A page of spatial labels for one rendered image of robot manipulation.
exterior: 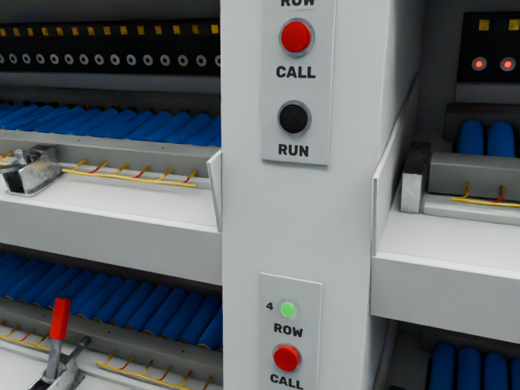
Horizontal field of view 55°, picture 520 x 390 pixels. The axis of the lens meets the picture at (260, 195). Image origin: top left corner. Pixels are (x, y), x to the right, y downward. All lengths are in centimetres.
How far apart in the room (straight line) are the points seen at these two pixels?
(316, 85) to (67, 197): 22
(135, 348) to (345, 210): 28
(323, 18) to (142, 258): 21
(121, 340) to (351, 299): 27
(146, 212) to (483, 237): 22
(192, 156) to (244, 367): 15
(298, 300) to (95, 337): 26
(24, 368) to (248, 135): 35
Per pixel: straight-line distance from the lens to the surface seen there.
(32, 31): 62
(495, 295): 30
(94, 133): 46
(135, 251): 37
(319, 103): 28
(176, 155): 38
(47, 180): 43
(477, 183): 35
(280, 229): 30
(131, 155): 40
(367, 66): 27
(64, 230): 40
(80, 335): 53
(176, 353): 48
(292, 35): 28
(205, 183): 37
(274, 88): 28
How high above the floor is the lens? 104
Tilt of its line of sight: 15 degrees down
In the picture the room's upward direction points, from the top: 1 degrees clockwise
